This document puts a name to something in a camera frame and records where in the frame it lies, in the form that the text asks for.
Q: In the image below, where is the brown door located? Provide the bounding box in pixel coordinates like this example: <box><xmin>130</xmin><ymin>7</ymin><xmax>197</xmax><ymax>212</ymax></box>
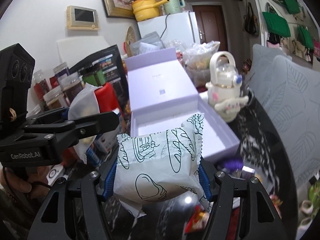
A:
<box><xmin>193</xmin><ymin>5</ymin><xmax>228</xmax><ymax>51</ymax></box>

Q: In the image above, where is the green lidded jar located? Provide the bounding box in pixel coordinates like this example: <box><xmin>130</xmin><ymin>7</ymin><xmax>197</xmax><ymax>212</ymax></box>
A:
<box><xmin>79</xmin><ymin>64</ymin><xmax>106</xmax><ymax>87</ymax></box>

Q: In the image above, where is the black printed box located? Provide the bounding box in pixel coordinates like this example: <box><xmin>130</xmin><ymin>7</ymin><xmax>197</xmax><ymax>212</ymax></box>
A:
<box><xmin>68</xmin><ymin>44</ymin><xmax>129</xmax><ymax>113</ymax></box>

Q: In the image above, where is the grey leaf-pattern chair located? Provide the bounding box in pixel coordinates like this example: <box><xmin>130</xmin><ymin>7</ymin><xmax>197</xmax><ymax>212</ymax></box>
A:
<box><xmin>245</xmin><ymin>44</ymin><xmax>319</xmax><ymax>187</ymax></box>

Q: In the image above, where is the lavender gift box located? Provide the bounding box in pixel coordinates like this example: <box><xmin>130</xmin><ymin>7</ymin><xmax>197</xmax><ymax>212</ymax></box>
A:
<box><xmin>125</xmin><ymin>48</ymin><xmax>240</xmax><ymax>163</ymax></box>

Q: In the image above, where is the brown spice jar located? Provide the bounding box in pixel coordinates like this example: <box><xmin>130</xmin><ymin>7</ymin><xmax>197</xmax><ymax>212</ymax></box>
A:
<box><xmin>60</xmin><ymin>72</ymin><xmax>83</xmax><ymax>103</ymax></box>
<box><xmin>43</xmin><ymin>86</ymin><xmax>68</xmax><ymax>109</ymax></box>

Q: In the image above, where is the white mini fridge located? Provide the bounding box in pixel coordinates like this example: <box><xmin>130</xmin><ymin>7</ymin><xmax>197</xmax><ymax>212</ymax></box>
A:
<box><xmin>138</xmin><ymin>11</ymin><xmax>200</xmax><ymax>46</ymax></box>

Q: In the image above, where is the white bread-print snack bag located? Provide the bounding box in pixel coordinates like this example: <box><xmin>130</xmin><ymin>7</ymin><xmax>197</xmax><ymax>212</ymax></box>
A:
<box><xmin>113</xmin><ymin>113</ymin><xmax>212</xmax><ymax>218</ymax></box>

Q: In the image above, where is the green tote bag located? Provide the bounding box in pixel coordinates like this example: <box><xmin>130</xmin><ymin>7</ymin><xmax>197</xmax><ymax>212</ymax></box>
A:
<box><xmin>263</xmin><ymin>3</ymin><xmax>291</xmax><ymax>38</ymax></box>
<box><xmin>297</xmin><ymin>25</ymin><xmax>314</xmax><ymax>50</ymax></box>
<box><xmin>283</xmin><ymin>0</ymin><xmax>300</xmax><ymax>15</ymax></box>

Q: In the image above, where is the purple drawstring pouch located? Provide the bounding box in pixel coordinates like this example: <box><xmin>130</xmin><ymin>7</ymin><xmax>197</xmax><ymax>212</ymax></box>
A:
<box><xmin>217</xmin><ymin>157</ymin><xmax>244</xmax><ymax>173</ymax></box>

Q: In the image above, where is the yellow pot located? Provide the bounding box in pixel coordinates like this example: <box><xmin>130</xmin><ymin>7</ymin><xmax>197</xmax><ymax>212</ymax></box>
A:
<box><xmin>132</xmin><ymin>0</ymin><xmax>169</xmax><ymax>22</ymax></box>

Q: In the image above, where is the beige wall intercom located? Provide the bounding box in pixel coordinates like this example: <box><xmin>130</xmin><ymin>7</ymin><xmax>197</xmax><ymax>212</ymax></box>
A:
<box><xmin>66</xmin><ymin>5</ymin><xmax>100</xmax><ymax>31</ymax></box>

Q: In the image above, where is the plastic bag of snacks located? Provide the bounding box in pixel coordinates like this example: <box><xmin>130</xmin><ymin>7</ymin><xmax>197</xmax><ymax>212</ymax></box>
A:
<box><xmin>182</xmin><ymin>41</ymin><xmax>220</xmax><ymax>87</ymax></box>

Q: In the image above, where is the green electric kettle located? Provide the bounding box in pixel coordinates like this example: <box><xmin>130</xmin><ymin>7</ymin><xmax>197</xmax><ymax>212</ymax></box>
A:
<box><xmin>164</xmin><ymin>0</ymin><xmax>185</xmax><ymax>15</ymax></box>

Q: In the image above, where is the person's hand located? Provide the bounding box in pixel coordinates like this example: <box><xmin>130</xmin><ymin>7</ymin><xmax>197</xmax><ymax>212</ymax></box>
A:
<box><xmin>1</xmin><ymin>166</ymin><xmax>50</xmax><ymax>195</ymax></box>

